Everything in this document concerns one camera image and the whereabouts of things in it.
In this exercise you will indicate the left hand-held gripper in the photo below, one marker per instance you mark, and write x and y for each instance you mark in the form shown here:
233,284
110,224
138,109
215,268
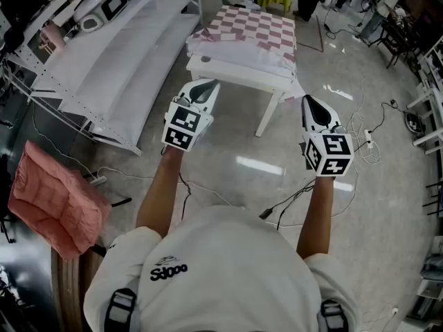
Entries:
183,126

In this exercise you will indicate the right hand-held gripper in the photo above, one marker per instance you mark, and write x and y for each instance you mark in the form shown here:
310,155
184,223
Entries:
328,154

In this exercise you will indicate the red white checkered cloth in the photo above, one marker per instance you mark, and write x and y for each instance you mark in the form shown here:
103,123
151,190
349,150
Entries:
256,23

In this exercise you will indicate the person's left forearm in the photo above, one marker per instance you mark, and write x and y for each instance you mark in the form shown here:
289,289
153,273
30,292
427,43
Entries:
159,192

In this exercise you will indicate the person's right forearm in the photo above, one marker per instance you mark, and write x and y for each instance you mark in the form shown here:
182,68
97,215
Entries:
318,213

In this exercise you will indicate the white table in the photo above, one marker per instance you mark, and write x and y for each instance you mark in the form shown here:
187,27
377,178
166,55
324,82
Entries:
225,72

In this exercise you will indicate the white padded sheet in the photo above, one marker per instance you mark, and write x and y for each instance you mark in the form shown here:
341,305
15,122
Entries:
114,36
138,78

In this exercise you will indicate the white metal shelving rack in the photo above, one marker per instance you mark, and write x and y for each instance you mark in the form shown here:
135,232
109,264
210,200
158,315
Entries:
117,140

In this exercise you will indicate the round robot vacuum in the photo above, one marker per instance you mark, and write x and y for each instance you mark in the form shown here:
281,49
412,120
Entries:
413,121

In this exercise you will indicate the black power adapter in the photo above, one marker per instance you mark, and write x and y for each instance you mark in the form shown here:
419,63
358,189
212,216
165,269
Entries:
266,213

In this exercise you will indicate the white helmet-shaped device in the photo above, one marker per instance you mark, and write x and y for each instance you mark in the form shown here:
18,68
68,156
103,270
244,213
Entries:
100,2

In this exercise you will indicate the pale pink container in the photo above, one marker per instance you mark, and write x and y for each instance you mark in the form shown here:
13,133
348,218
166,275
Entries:
53,35

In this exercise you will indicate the pink quilted cushion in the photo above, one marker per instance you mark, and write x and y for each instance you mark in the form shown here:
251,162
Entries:
55,199

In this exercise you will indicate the person's white shirt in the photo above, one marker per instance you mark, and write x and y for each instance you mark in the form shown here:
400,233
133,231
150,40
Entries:
225,272

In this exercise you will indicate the low white storage shelf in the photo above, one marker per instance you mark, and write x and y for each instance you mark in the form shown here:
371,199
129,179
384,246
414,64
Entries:
431,289

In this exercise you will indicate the brown wooden furniture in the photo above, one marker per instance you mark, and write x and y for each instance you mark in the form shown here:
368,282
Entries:
69,289

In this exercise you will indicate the white frame shelf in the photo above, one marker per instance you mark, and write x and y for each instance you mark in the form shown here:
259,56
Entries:
431,95

